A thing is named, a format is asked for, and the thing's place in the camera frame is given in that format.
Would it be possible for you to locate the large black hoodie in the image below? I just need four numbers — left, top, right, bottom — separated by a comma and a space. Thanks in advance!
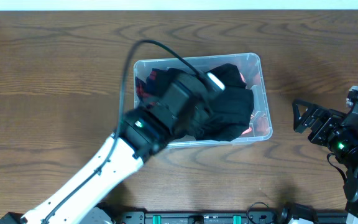
146, 63, 255, 142

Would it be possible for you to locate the pink printed shirt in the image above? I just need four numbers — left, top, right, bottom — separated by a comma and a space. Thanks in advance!
243, 72, 272, 139

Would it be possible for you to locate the black mounting rail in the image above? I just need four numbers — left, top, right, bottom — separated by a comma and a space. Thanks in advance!
112, 202, 347, 224

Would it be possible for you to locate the clear plastic storage bin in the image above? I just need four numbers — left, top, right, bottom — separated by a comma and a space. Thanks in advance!
133, 53, 273, 149

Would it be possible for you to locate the red navy plaid shirt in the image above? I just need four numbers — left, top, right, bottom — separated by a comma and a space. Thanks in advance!
135, 70, 157, 101

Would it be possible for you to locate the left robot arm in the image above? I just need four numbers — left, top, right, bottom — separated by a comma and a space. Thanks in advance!
0, 72, 225, 224

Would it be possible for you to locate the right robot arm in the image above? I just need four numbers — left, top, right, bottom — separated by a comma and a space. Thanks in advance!
292, 99, 358, 220

